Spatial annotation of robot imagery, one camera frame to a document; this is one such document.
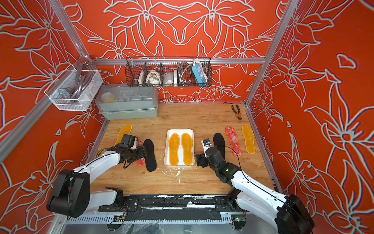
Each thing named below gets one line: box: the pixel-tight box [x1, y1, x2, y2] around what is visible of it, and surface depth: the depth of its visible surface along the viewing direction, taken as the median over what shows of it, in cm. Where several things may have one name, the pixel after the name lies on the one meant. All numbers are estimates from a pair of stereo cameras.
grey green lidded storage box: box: [94, 83, 159, 120], surface depth 102 cm
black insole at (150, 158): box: [143, 138, 157, 173], surface depth 90 cm
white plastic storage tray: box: [164, 129, 195, 168], surface depth 94 cm
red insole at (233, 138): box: [225, 126, 242, 158], surface depth 97 cm
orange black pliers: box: [231, 104, 242, 121], surface depth 116 cm
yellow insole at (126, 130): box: [113, 123, 133, 147], surface depth 105 cm
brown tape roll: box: [95, 147, 110, 158], surface depth 93 cm
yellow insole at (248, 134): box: [241, 124, 256, 155], surface depth 100 cm
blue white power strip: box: [191, 58, 208, 85], surface depth 89 cm
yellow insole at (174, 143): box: [168, 133, 181, 167], surface depth 95 cm
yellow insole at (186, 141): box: [180, 132, 194, 166], surface depth 95 cm
